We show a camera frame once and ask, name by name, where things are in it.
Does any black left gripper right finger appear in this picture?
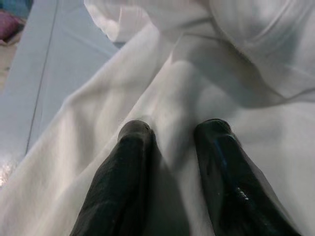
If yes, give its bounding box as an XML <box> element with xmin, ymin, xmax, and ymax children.
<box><xmin>194</xmin><ymin>118</ymin><xmax>303</xmax><ymax>236</ymax></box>

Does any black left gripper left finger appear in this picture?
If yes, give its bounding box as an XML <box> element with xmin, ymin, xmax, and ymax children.
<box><xmin>70</xmin><ymin>119</ymin><xmax>158</xmax><ymax>236</ymax></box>

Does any white garment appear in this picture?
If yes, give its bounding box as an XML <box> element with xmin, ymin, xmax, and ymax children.
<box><xmin>0</xmin><ymin>0</ymin><xmax>315</xmax><ymax>236</ymax></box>

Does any pink fluffy cushion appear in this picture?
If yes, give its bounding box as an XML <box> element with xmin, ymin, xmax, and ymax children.
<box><xmin>0</xmin><ymin>11</ymin><xmax>25</xmax><ymax>43</ymax></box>

